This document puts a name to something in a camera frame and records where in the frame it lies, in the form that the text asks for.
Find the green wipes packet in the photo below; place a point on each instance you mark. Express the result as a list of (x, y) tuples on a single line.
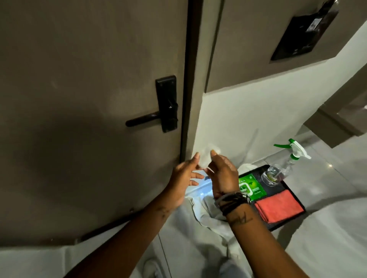
[(252, 186)]

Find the dark door frame strip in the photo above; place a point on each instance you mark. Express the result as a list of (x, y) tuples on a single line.
[(189, 86)]

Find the brown door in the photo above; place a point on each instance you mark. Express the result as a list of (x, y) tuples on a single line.
[(86, 100)]

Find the black wall switch panel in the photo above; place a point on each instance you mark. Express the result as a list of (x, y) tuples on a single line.
[(304, 34)]

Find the person's left fingers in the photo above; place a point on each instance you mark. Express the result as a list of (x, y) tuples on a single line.
[(192, 163)]

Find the white wet wipe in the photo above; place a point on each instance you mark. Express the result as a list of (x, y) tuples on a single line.
[(205, 156)]

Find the clear spray bottle green trigger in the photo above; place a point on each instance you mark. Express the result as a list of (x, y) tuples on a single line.
[(286, 166)]

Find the person's right hand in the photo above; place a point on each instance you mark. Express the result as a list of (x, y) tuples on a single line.
[(226, 179)]

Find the person's right forearm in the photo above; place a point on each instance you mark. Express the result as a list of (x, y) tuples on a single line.
[(258, 243)]

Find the red microfibre cloth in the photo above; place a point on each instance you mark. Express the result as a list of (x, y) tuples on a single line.
[(279, 206)]

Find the black tray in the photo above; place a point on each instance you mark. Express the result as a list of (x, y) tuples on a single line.
[(282, 186)]

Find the person's white shoe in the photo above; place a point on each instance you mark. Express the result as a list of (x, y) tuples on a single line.
[(152, 269)]

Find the person's left hand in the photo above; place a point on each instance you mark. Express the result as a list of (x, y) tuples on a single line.
[(179, 183)]

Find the person's left forearm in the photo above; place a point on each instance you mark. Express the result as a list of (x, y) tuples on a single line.
[(126, 240)]

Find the white cloth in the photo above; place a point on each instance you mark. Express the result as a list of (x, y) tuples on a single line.
[(208, 210)]

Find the brown doorway frame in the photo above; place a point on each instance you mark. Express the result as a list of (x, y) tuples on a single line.
[(335, 117)]

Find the person's right fingers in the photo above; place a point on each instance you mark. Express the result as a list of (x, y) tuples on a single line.
[(213, 160)]

